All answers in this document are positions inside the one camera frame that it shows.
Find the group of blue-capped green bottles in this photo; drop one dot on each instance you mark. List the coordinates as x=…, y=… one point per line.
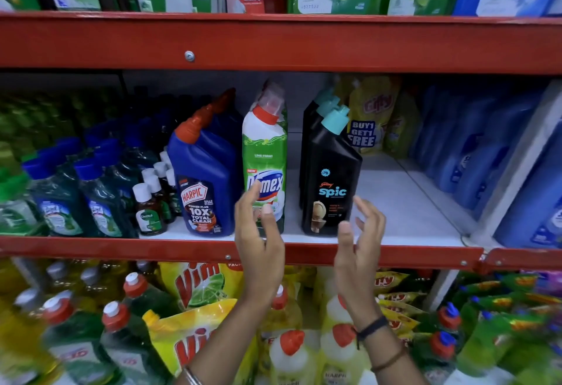
x=99, y=196

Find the stack of small yellow sachets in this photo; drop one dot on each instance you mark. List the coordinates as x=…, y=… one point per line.
x=395, y=305

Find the black bottle teal cap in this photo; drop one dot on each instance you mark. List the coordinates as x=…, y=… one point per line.
x=318, y=95
x=314, y=123
x=329, y=169

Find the person's right thumb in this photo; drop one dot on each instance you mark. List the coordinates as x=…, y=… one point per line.
x=346, y=237

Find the green white toilet cleaner bottle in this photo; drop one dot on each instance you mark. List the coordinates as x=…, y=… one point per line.
x=274, y=88
x=263, y=152

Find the wide red shelf beam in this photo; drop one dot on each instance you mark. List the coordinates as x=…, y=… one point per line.
x=307, y=44

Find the group of yellow dishwash bottles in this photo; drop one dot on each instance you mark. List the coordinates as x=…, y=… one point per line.
x=22, y=332

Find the row of blue refill pouches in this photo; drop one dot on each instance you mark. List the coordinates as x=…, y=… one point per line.
x=483, y=152

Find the person's right hand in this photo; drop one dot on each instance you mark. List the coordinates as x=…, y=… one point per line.
x=358, y=275

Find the group of small brown bottles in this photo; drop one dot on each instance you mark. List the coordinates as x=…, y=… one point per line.
x=148, y=213

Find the green bottle red blue cap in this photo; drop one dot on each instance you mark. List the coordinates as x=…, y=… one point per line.
x=439, y=354
x=445, y=323

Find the green dishwash bottle red cap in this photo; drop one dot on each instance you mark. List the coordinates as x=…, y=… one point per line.
x=145, y=297
x=131, y=349
x=74, y=345

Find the blue toilet cleaner bottle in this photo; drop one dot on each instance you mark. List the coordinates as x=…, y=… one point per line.
x=206, y=169

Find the person's right forearm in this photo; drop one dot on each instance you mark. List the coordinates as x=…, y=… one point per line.
x=395, y=362

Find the short red shelf beam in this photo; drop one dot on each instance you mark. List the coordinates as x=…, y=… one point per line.
x=522, y=259

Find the group of dark bottles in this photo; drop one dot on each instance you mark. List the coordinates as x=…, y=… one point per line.
x=153, y=112

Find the silver bangle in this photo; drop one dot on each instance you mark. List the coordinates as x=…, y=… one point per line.
x=192, y=376

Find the yellow lime refill pouch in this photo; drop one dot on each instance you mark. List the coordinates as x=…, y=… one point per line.
x=197, y=286
x=184, y=340

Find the long narrow red shelf beam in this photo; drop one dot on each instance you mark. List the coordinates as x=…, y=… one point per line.
x=131, y=247

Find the yellow bottle red cap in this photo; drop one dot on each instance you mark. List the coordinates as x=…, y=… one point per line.
x=283, y=314
x=342, y=349
x=292, y=358

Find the black wristband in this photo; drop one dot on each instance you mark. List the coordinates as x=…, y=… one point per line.
x=373, y=326

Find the white shelf upright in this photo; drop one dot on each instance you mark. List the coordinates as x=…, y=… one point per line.
x=522, y=165

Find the silver shelf bolt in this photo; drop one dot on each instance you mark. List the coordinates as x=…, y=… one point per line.
x=189, y=56

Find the person's left thumb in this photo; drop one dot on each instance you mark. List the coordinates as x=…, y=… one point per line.
x=271, y=224

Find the person's left hand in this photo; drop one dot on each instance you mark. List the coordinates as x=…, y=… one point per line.
x=259, y=261

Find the white shelf board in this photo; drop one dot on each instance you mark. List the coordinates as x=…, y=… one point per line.
x=404, y=204

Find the pile of green pouches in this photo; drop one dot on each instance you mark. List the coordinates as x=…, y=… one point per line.
x=513, y=323

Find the brown thread wristband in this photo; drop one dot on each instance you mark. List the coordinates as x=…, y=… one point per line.
x=390, y=358

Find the yellow dishwash pouch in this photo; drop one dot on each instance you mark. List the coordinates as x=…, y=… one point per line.
x=373, y=108
x=403, y=130

